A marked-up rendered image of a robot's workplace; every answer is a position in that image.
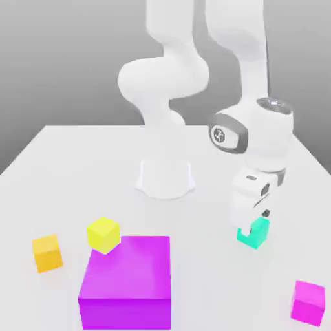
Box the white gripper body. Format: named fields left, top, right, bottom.
left=230, top=190, right=271, bottom=230

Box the small teal cube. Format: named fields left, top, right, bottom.
left=236, top=216, right=270, bottom=250

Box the small magenta cube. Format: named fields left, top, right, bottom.
left=290, top=279, right=326, bottom=328

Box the small yellow cube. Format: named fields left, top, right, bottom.
left=86, top=216, right=122, bottom=255

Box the small orange cube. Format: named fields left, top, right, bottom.
left=31, top=233, right=64, bottom=274

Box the large magenta box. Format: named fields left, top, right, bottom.
left=78, top=235, right=172, bottom=331

